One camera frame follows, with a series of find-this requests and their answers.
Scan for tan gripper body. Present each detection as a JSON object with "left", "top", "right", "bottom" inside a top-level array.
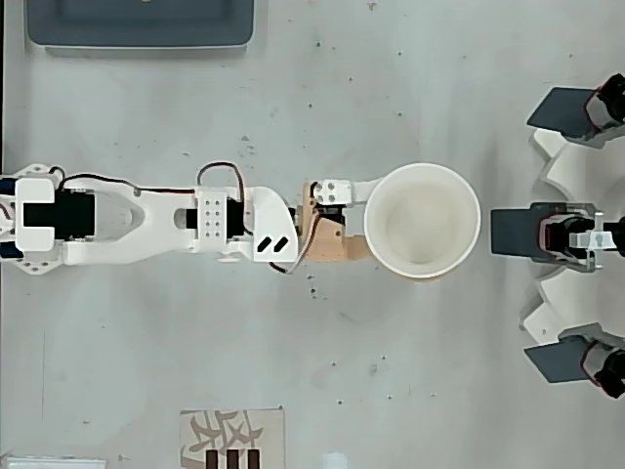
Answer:
[{"left": 291, "top": 180, "right": 366, "bottom": 264}]

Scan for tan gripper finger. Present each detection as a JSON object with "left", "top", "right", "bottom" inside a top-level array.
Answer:
[{"left": 344, "top": 234, "right": 380, "bottom": 265}]

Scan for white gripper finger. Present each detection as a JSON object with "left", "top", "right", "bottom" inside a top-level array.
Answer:
[{"left": 311, "top": 177, "right": 385, "bottom": 206}]

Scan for printed paper mat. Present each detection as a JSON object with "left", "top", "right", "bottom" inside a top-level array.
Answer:
[{"left": 179, "top": 407, "right": 286, "bottom": 469}]

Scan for dark grey flat panel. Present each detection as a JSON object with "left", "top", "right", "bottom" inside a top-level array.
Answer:
[
  {"left": 489, "top": 206, "right": 544, "bottom": 258},
  {"left": 522, "top": 336, "right": 593, "bottom": 386},
  {"left": 526, "top": 86, "right": 601, "bottom": 142}
]

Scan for white toothed round fixture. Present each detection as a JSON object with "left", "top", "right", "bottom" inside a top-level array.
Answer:
[{"left": 519, "top": 126, "right": 625, "bottom": 344}]

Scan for blue-grey plastic tray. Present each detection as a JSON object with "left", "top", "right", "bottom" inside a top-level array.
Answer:
[{"left": 22, "top": 0, "right": 269, "bottom": 57}]

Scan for white flat box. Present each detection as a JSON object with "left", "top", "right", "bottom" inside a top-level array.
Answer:
[{"left": 0, "top": 455, "right": 107, "bottom": 469}]

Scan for black gripper servo cable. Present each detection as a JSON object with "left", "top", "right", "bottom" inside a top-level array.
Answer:
[{"left": 267, "top": 204, "right": 324, "bottom": 277}]

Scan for black looped wrist cable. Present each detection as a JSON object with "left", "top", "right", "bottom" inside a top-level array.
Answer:
[{"left": 195, "top": 162, "right": 248, "bottom": 202}]

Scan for red black arm cable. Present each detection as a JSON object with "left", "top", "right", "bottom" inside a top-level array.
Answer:
[{"left": 51, "top": 166, "right": 197, "bottom": 194}]

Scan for white perforated base plate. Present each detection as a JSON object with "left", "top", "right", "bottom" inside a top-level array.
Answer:
[{"left": 9, "top": 164, "right": 63, "bottom": 278}]

